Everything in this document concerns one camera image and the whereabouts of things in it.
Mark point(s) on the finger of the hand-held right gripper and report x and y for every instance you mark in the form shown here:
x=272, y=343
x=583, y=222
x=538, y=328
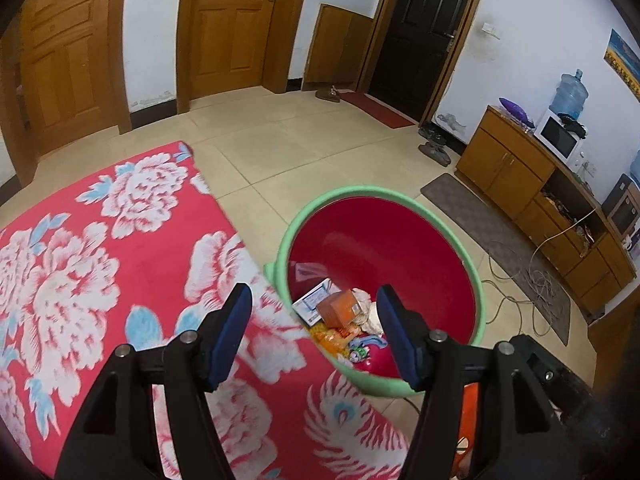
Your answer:
x=549, y=367

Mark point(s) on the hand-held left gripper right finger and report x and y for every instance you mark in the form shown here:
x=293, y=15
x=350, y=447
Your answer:
x=400, y=340

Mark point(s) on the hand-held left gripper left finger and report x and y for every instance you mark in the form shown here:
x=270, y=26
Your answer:
x=230, y=335

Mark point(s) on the white foam fruit net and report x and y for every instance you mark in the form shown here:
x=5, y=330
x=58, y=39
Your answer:
x=370, y=315

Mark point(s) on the small green white packet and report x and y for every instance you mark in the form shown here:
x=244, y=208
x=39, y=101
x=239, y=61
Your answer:
x=359, y=355

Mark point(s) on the orange cardboard box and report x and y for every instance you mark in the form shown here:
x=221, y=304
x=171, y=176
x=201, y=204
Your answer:
x=340, y=307

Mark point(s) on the yellow foam fruit net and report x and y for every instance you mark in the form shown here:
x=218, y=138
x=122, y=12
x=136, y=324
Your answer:
x=322, y=335

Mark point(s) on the blue and white medicine box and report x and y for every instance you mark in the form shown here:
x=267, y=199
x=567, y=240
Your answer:
x=310, y=305

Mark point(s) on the red bucket with green rim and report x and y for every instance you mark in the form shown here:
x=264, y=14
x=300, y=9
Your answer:
x=380, y=240

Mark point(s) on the red floral blanket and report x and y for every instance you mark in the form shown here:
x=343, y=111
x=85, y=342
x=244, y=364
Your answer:
x=125, y=260

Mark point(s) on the grey floor mat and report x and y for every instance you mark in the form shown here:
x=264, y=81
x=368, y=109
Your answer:
x=465, y=200

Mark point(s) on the black countertop oven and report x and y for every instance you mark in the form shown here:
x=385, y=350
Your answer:
x=622, y=205

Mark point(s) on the grey shoe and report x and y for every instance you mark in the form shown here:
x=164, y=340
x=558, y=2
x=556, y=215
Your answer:
x=436, y=154

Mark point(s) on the wooden cabinet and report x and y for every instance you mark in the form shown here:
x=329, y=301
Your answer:
x=505, y=165

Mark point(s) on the dark shoe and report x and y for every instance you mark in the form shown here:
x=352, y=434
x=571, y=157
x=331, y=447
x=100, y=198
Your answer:
x=430, y=134

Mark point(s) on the blue water jug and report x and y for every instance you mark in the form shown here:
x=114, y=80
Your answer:
x=570, y=95
x=636, y=167

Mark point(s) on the red doormat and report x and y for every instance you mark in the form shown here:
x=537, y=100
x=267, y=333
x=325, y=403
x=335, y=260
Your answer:
x=380, y=110

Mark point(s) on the white microwave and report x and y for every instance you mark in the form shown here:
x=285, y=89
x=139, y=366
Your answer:
x=557, y=135

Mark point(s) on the brown shoe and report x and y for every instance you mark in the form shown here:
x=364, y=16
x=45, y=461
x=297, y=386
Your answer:
x=327, y=94

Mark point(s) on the black metal door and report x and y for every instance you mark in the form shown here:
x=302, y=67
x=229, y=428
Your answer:
x=420, y=35

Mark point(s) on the wooden door with metal lock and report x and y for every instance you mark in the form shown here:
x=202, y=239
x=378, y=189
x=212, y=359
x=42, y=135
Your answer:
x=235, y=25

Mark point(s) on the wooden door with arched panel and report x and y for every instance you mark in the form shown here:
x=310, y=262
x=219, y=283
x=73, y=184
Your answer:
x=65, y=60

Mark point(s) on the wall poster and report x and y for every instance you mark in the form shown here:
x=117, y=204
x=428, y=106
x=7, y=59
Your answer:
x=622, y=60

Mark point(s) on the white light switch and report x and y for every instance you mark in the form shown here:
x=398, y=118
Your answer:
x=491, y=30

